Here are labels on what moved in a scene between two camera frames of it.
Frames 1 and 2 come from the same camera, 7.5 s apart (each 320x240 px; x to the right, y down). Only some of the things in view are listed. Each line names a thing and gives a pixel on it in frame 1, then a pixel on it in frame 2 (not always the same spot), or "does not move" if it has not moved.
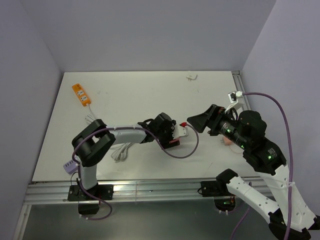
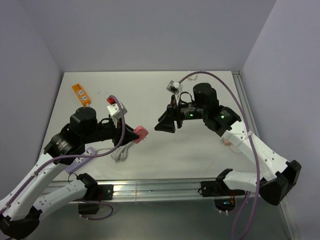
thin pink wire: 237,152 does not move
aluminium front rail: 45,192 does not move
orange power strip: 82,95 does not move
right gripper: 210,118 -> 166,122
